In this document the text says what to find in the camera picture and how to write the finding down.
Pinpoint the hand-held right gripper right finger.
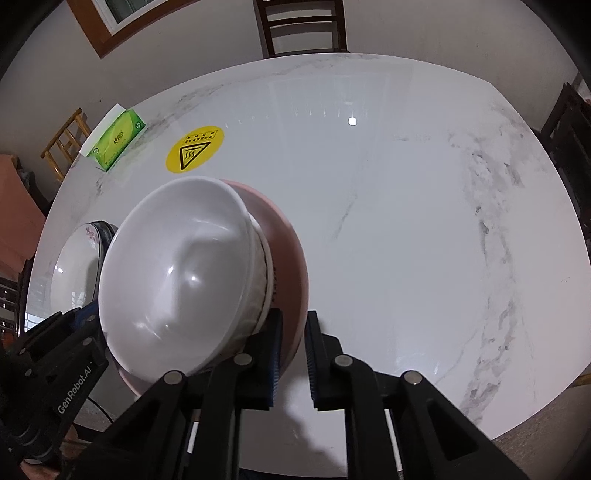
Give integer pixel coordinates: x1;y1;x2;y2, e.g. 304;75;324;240
305;310;532;480

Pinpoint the black cable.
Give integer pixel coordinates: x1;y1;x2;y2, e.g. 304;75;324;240
85;394;118;425

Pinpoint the wooden window frame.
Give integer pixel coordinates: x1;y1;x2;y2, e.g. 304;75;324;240
67;0;195;58

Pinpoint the white plate with pink flower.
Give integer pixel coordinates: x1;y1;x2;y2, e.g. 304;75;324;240
54;220;118;324

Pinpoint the yellow warning sticker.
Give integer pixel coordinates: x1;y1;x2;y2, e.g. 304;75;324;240
166;126;225;174

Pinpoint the white ribbed bowl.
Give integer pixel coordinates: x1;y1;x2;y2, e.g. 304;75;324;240
98;178;271;384

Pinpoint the pink bowl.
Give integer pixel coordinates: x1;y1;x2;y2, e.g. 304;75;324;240
115;179;310;398

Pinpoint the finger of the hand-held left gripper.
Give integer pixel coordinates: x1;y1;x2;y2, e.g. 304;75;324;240
46;330;110;370
21;301;100;347

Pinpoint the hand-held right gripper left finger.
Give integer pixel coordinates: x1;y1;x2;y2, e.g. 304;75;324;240
69;308;283;480

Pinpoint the green tissue box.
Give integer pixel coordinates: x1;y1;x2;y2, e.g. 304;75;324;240
82;104;146;173

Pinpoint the dark wooden slatted chair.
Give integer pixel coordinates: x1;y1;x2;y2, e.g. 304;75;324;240
253;0;349;58

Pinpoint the orange cloth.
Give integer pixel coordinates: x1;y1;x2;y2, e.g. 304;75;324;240
0;154;47;278

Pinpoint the bamboo chair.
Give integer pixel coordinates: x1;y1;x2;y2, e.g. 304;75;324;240
41;107;90;183

